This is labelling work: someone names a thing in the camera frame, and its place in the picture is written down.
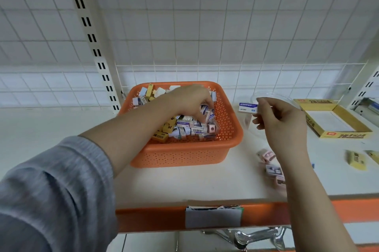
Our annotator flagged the person's right hand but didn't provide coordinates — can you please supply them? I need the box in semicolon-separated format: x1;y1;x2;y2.
252;97;309;158

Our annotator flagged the person's left hand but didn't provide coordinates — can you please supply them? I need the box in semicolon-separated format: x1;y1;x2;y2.
166;84;215;126

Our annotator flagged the white eraser with blue label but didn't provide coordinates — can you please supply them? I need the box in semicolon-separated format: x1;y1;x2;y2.
238;102;259;114

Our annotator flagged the person's left forearm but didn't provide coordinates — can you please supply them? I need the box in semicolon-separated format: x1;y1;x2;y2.
78;90;178;178

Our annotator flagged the person's right forearm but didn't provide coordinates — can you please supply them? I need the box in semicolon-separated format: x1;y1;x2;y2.
274;146;359;252

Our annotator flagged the pile of assorted erasers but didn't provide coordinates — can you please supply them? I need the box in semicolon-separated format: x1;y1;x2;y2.
132;83;221;143

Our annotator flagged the orange perforated plastic basket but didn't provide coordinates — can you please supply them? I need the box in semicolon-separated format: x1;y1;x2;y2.
118;81;244;169

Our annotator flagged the yellow open cardboard box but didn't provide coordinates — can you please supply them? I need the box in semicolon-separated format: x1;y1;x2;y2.
293;98;373;139

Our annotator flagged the cream slotted shelf upright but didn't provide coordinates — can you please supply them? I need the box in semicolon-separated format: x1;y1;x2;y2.
346;63;379;110
35;0;122;115

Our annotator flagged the white and blue box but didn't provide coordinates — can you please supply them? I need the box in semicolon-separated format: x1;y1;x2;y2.
354;98;379;128

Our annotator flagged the grey shelf label tag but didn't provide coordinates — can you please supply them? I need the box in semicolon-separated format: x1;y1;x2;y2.
185;206;244;229

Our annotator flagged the yellow eraser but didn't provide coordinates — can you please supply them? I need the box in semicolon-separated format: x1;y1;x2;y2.
365;150;379;165
346;150;368;171

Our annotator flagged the metal spoon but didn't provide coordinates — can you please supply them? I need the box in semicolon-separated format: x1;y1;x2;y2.
272;226;292;251
235;229;279;246

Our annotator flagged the grey sleeve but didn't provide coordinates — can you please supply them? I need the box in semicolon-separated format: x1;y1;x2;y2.
0;136;119;252

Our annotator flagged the white wire grid panel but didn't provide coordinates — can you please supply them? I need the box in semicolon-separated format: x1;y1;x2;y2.
115;63;368;104

